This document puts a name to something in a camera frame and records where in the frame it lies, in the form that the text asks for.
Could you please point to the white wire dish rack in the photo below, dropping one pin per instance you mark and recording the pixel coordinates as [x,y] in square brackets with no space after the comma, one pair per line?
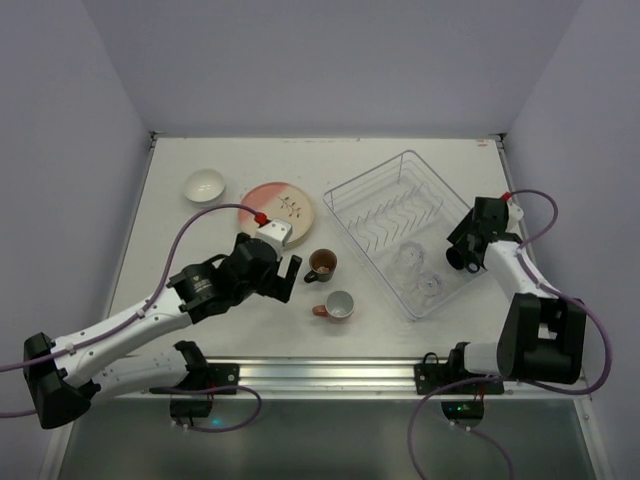
[405,178]

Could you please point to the black mug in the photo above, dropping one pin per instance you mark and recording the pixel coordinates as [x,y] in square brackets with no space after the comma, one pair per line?
[322,263]

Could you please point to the white ceramic bowl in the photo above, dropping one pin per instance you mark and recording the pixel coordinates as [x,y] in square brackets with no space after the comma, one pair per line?
[204,188]

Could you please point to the blue mug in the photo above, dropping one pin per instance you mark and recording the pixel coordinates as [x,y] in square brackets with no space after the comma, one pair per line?
[457,259]

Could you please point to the cream plate yellow patch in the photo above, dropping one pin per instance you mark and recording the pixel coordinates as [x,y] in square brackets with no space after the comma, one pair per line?
[299,241]

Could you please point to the cream plate green patch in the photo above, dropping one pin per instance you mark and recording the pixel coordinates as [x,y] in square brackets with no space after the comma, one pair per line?
[310,229]

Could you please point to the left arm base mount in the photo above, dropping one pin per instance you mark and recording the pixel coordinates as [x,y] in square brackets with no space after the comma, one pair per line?
[189,408]

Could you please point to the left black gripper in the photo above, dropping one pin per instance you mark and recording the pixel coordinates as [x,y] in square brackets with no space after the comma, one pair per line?
[279,280]

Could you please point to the cream plate orange patch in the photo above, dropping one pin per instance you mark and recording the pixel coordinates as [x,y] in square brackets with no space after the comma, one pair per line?
[283,201]

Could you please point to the aluminium mounting rail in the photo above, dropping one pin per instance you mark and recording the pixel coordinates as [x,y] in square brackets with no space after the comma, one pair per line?
[277,378]

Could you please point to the clear glass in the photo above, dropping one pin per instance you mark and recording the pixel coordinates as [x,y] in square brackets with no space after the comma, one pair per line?
[429,285]
[409,258]

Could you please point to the pink mug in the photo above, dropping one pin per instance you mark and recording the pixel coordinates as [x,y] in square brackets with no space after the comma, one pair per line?
[338,307]

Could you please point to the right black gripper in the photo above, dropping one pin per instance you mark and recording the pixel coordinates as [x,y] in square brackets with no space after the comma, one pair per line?
[470,245]

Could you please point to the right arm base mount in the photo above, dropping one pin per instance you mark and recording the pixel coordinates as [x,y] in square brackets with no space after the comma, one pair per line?
[432,373]

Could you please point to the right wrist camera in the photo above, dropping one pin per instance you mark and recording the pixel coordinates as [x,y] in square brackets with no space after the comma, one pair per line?
[515,215]

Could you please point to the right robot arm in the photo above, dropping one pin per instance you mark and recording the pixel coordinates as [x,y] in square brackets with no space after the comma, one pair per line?
[543,335]

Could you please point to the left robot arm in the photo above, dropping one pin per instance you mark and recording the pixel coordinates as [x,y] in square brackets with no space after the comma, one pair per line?
[65,375]

